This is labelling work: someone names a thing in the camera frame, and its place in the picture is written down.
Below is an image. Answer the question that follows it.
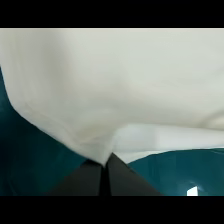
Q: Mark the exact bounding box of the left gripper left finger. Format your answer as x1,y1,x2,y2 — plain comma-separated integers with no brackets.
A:
45,159,103,197

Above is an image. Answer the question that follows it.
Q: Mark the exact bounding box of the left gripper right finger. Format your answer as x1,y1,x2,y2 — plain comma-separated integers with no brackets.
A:
106,152,163,197

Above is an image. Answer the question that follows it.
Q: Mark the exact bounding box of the white shirt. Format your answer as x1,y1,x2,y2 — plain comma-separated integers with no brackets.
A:
0,28,224,167

